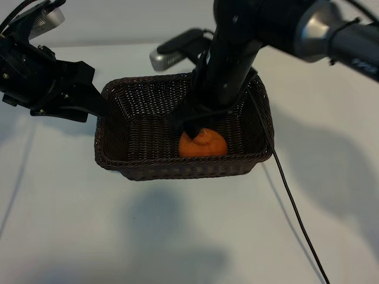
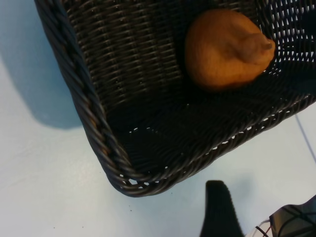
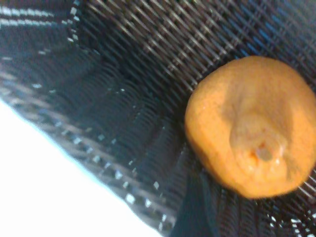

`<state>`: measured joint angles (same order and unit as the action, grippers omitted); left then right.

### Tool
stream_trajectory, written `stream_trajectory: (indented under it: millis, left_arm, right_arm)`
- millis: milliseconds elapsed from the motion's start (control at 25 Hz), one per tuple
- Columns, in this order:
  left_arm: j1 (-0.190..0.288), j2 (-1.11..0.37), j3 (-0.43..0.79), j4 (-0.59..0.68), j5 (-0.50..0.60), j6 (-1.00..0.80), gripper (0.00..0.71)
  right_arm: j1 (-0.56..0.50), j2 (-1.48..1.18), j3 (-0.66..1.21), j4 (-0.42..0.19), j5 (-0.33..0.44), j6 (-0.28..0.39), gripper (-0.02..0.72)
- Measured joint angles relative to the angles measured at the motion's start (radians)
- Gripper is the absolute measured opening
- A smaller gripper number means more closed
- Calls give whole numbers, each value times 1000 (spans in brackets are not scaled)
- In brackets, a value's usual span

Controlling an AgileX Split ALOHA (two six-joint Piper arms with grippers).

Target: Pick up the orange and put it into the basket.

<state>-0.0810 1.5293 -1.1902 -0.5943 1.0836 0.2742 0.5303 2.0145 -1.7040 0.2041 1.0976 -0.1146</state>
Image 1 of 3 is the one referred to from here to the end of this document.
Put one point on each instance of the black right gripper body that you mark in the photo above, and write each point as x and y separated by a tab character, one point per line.
207	114

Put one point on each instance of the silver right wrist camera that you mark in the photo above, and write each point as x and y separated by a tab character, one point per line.
167	60

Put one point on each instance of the black camera bracket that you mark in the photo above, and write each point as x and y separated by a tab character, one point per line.
183	38
19	26

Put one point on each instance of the dark brown wicker basket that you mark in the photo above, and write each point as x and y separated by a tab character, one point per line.
142	133

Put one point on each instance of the black right camera bracket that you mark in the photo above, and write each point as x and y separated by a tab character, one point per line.
183	38

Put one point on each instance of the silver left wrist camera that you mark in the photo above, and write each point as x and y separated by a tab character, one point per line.
48	20

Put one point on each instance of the black left camera bracket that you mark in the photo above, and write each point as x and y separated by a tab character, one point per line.
19	26

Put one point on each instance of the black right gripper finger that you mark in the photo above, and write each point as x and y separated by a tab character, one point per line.
179	119
194	131

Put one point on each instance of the orange mandarin fruit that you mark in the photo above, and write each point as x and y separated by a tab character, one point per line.
204	148

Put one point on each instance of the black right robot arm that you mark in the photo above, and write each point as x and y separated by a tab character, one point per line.
231	59

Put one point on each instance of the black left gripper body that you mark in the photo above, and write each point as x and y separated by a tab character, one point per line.
26	75

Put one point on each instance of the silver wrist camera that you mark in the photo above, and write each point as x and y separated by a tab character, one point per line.
48	20
167	60

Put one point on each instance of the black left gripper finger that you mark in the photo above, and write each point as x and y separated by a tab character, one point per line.
84	93
69	115

